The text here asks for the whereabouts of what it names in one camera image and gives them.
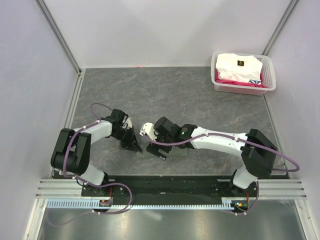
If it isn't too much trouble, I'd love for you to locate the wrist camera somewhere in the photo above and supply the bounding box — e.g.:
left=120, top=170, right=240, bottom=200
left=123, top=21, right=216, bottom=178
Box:
left=139, top=122, right=157, bottom=140
left=121, top=115, right=133, bottom=130

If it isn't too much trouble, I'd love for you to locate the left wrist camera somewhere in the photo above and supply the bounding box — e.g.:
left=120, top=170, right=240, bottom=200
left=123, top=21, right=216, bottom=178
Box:
left=121, top=115, right=133, bottom=130

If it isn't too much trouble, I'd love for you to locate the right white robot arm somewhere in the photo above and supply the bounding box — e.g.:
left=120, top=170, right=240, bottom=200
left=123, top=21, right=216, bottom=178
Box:
left=139, top=116, right=278, bottom=197

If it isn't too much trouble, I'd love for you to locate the pink folded cloth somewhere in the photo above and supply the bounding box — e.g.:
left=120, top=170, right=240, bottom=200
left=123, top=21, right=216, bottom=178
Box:
left=214, top=70, right=267, bottom=88

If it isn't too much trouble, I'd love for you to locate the white folded shirt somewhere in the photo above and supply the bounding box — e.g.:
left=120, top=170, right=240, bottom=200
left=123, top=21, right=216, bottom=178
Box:
left=215, top=53, right=263, bottom=85

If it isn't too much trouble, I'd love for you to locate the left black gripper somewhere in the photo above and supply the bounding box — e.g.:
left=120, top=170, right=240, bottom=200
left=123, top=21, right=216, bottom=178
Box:
left=111, top=127, right=141, bottom=153

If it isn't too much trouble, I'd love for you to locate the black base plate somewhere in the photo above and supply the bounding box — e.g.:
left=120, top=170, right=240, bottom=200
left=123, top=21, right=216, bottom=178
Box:
left=81, top=174, right=261, bottom=201

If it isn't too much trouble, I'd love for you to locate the purple cable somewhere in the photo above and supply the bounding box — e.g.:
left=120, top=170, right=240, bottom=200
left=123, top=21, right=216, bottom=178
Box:
left=46, top=102, right=133, bottom=227
left=143, top=132, right=301, bottom=217

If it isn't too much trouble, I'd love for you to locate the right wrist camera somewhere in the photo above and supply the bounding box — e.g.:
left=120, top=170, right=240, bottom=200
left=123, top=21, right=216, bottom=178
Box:
left=139, top=122, right=157, bottom=140

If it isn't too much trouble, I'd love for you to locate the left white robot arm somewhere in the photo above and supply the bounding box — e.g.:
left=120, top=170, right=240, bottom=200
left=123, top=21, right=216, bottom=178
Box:
left=50, top=109, right=142, bottom=197

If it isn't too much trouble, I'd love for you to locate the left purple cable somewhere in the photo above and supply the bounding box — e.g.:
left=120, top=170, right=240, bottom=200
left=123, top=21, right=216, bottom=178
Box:
left=46, top=102, right=133, bottom=227

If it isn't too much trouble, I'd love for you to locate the white plastic basket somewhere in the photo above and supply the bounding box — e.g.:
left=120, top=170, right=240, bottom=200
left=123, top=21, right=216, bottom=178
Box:
left=210, top=51, right=277, bottom=96

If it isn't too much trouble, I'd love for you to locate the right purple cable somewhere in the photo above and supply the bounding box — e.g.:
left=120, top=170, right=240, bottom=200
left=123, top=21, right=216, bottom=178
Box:
left=143, top=132, right=301, bottom=217

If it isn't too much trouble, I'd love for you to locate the light blue cable duct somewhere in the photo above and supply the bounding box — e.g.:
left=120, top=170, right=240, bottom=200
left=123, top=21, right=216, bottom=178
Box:
left=46, top=198, right=235, bottom=210

